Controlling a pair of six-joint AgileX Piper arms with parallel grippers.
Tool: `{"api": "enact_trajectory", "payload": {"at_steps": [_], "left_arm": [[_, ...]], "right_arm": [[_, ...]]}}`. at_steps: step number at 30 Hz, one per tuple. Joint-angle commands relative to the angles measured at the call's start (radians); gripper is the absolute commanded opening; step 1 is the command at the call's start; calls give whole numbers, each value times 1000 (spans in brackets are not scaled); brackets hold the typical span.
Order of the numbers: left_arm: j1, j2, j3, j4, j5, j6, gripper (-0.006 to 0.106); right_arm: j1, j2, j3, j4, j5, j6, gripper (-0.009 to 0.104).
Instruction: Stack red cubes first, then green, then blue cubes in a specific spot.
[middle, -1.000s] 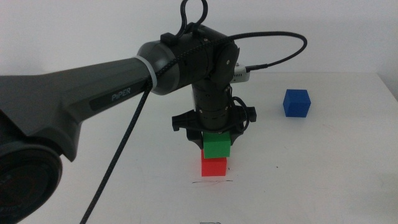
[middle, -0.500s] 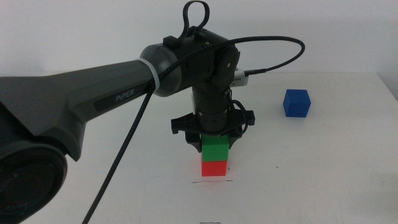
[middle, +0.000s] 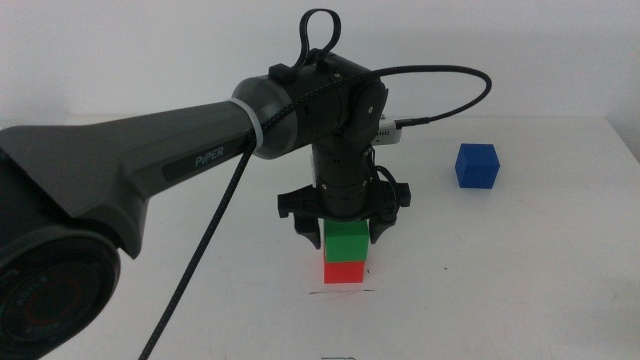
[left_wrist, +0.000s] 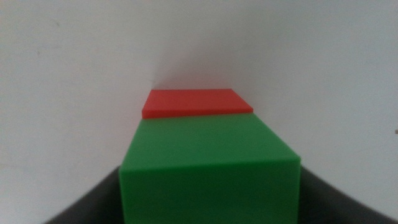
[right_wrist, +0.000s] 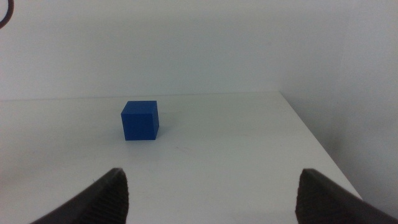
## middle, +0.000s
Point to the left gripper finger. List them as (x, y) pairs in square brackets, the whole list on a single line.
[(309, 230), (380, 227)]

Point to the green cube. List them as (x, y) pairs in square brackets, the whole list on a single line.
[(346, 242)]

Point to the red cube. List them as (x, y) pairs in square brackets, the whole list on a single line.
[(345, 273)]

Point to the blue cube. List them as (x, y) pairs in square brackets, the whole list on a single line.
[(477, 167)]

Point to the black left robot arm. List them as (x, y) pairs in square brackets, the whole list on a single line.
[(100, 160)]

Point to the white zip tie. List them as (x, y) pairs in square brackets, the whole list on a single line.
[(252, 122)]

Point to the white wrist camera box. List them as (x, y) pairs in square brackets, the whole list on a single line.
[(390, 134)]

